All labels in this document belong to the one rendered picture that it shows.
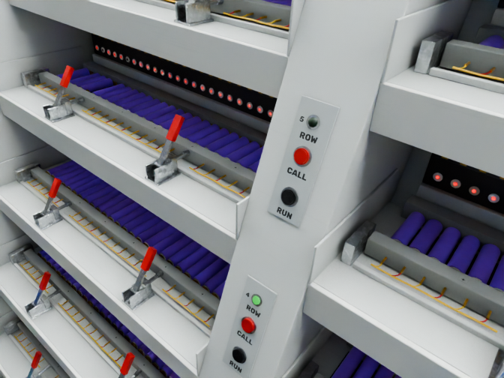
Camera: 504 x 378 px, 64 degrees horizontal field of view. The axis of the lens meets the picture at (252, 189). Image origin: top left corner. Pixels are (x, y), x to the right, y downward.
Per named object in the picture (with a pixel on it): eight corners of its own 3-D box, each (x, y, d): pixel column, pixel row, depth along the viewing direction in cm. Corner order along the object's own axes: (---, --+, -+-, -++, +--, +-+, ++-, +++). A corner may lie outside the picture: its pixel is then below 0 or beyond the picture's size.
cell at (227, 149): (249, 149, 61) (220, 165, 57) (240, 145, 62) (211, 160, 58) (250, 139, 60) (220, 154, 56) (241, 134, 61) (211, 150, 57)
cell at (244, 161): (271, 158, 59) (242, 176, 55) (261, 154, 60) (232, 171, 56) (271, 148, 58) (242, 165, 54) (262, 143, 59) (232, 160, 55)
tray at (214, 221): (235, 268, 47) (238, 205, 42) (2, 114, 78) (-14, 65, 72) (324, 196, 60) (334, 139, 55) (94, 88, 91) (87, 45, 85)
